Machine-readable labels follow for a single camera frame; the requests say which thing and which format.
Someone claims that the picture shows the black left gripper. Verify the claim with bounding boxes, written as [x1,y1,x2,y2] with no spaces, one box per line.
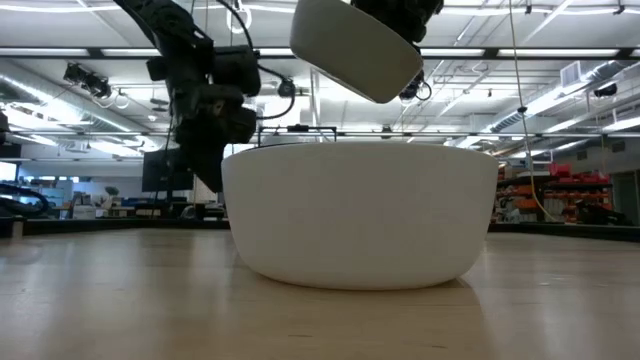
[146,44,262,194]

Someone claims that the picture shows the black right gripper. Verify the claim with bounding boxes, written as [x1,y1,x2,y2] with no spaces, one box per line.
[349,0,445,76]

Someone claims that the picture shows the light grey bowl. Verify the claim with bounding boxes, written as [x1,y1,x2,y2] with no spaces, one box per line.
[289,0,424,105]

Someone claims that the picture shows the white bowl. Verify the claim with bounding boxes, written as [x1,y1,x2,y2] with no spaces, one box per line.
[221,142,500,292]

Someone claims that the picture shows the black computer monitor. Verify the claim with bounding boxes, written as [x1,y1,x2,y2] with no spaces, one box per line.
[141,148,197,193]

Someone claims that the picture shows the black ceiling-mounted device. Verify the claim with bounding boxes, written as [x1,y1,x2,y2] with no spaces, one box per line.
[62,62,114,100]

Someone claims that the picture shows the white air vent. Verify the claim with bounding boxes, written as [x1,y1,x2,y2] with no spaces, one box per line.
[559,60,584,89]

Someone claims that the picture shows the dark shelf with red bins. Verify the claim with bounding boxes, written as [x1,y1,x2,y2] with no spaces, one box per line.
[492,162,615,225]

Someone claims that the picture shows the black overhead camera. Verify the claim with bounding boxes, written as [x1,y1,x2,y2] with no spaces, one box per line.
[399,69,433,102]

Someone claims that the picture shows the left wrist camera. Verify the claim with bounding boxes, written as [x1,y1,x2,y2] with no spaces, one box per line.
[219,106,259,145]

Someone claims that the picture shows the black metal bar frame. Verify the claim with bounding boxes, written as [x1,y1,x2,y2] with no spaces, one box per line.
[258,124,338,147]

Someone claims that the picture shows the black table border rail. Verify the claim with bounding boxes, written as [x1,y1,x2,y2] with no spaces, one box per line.
[0,217,640,243]

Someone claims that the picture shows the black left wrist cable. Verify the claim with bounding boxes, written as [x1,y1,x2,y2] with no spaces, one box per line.
[255,63,297,121]

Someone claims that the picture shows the yellow hanging cable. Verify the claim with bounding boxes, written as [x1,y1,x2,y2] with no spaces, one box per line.
[507,0,559,224]

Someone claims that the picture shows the black cable loop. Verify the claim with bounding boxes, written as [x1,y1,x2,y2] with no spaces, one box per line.
[0,182,51,219]

